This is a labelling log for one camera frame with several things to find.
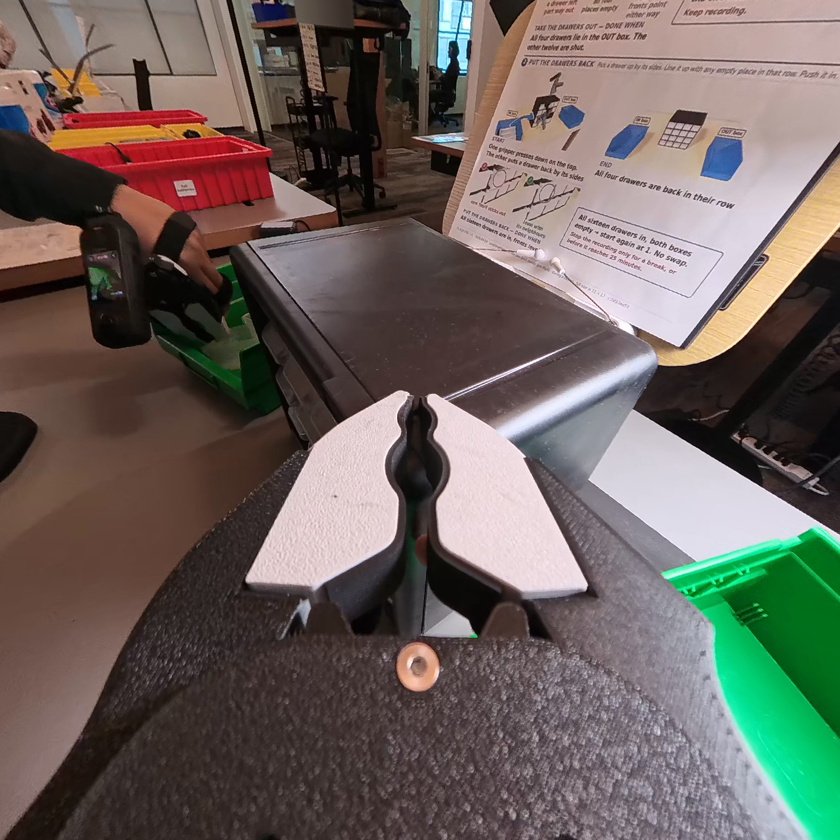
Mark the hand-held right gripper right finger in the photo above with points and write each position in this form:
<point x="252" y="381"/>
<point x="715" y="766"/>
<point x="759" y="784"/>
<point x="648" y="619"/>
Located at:
<point x="499" y="525"/>

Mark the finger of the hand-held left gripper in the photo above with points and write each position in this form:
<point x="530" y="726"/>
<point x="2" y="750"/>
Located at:
<point x="211" y="328"/>

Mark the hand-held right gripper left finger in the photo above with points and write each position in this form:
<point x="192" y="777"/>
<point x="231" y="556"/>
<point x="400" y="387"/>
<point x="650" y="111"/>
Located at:
<point x="334" y="518"/>

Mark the green plastic bin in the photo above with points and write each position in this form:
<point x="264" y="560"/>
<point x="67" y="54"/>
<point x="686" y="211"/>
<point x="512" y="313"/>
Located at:
<point x="249" y="387"/>
<point x="774" y="656"/>

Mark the grid of clear cabinet drawers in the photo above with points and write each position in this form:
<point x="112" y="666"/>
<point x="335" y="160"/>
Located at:
<point x="295" y="387"/>

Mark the black drawer cabinet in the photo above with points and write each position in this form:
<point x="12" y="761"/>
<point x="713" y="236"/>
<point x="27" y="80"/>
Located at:
<point x="426" y="295"/>

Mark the person's left forearm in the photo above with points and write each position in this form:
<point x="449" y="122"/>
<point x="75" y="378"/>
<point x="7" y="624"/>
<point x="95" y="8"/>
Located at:
<point x="52" y="177"/>

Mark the person's left hand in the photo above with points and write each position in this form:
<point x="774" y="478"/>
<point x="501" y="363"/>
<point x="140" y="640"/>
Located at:
<point x="141" y="210"/>

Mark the wooden side table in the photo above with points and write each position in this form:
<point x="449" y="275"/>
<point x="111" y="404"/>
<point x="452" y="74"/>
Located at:
<point x="295" y="203"/>

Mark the large ribbed red bin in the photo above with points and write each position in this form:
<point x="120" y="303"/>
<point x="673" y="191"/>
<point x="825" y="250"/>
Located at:
<point x="216" y="177"/>

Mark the yellow plastic bin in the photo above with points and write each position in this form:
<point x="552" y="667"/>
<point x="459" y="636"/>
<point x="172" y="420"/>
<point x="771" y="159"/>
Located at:
<point x="98" y="138"/>

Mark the narrow red bin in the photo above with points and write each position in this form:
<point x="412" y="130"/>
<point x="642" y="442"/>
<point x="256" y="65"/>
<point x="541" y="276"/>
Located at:
<point x="131" y="119"/>

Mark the blue white paper towel pack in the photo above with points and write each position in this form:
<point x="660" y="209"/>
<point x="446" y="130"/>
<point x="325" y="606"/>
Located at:
<point x="19" y="111"/>

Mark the white metal stand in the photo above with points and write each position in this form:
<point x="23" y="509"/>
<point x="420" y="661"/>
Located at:
<point x="623" y="326"/>

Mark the black floor lamp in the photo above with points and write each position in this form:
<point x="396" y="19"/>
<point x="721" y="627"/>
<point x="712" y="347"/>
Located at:
<point x="246" y="72"/>

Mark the black swivel chair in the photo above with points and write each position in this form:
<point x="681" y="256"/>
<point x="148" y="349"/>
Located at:
<point x="364" y="98"/>

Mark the white window blinds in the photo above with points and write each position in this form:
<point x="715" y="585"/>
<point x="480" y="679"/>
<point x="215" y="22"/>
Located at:
<point x="131" y="33"/>

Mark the white power strip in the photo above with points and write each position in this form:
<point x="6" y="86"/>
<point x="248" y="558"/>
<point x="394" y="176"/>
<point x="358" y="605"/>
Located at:
<point x="774" y="453"/>

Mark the small blue bin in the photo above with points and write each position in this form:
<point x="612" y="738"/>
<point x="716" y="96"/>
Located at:
<point x="272" y="10"/>

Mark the instruction poster on board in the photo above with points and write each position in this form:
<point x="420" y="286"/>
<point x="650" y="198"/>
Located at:
<point x="774" y="308"/>

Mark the black backing panel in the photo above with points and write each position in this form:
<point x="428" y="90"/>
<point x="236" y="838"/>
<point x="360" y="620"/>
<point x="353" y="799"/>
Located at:
<point x="748" y="275"/>

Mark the dark blue backpack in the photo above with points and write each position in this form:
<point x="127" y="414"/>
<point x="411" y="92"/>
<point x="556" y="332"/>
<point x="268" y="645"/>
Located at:
<point x="380" y="8"/>

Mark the printed instruction sheet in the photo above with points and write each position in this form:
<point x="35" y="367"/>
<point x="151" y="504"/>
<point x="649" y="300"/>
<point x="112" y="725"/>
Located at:
<point x="656" y="164"/>

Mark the wooden post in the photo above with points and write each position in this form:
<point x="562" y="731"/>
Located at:
<point x="380" y="151"/>

